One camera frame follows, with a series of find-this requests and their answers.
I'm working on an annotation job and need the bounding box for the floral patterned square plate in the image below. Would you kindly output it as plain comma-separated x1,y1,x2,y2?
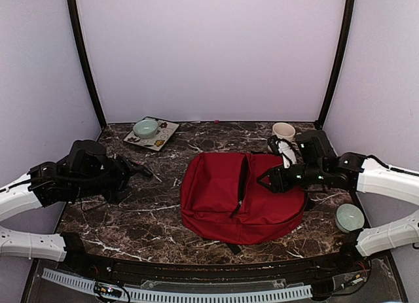
123,116,179,152

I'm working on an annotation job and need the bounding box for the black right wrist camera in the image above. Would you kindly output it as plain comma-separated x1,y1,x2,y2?
295,130,336,164

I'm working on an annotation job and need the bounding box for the pale green ceramic bowl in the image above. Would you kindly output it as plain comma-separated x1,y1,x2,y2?
132,118,158,139

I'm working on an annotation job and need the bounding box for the white mug with red pattern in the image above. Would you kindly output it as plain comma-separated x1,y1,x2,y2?
268,122,296,152

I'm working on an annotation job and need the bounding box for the pink capped black marker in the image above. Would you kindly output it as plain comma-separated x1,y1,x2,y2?
134,162,153,178

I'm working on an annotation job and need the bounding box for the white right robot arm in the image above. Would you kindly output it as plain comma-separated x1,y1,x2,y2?
257,131,418,273

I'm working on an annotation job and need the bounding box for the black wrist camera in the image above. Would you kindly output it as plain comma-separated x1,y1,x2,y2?
295,130,336,164
67,139,106,177

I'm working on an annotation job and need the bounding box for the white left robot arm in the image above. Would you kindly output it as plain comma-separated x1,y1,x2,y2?
1,156,146,274

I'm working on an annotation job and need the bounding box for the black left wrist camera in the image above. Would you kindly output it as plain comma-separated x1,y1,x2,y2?
67,139,106,177

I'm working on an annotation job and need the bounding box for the red backpack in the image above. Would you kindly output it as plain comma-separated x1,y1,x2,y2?
180,152,308,245

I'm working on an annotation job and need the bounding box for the black enclosure frame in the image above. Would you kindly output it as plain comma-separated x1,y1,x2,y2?
58,0,352,281

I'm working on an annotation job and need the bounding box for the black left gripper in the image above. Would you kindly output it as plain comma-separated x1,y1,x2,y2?
71,154,143,205

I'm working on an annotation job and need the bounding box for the white slotted cable duct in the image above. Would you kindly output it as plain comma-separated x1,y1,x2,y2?
41,268,313,302

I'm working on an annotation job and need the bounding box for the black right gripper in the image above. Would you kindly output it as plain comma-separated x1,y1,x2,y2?
257,162,325,193

